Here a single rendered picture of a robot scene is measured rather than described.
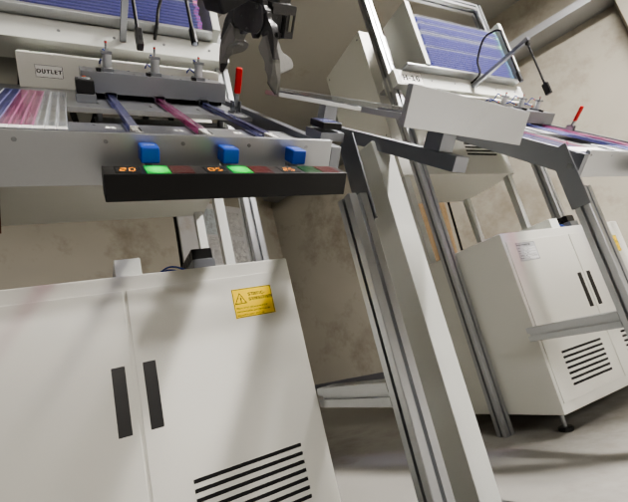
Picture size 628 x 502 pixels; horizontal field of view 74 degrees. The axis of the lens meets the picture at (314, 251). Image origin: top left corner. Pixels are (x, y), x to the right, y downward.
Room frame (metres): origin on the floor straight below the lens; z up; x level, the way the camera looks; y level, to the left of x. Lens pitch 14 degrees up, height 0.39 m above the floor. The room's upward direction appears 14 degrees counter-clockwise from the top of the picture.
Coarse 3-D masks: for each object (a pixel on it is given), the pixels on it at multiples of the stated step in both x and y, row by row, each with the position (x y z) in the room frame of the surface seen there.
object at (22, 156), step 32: (0, 128) 0.43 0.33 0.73; (32, 128) 0.44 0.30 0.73; (0, 160) 0.45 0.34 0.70; (32, 160) 0.46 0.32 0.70; (64, 160) 0.48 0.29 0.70; (96, 160) 0.50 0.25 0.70; (128, 160) 0.52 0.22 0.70; (160, 160) 0.54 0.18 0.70; (192, 160) 0.56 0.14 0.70; (256, 160) 0.61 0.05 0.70; (320, 160) 0.66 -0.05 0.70
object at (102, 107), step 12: (0, 84) 0.85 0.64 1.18; (72, 96) 0.83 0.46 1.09; (72, 108) 0.72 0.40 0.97; (84, 108) 0.73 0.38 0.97; (96, 108) 0.74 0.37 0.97; (108, 108) 0.76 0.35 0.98; (132, 108) 0.80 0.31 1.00; (144, 108) 0.82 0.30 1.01; (156, 108) 0.84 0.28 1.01; (180, 108) 0.89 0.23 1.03; (192, 108) 0.92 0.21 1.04; (204, 108) 0.92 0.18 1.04; (228, 108) 1.00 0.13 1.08; (96, 120) 0.84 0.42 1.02; (108, 120) 0.86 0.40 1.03; (120, 120) 0.88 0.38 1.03; (144, 120) 0.92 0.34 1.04; (156, 120) 0.94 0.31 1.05
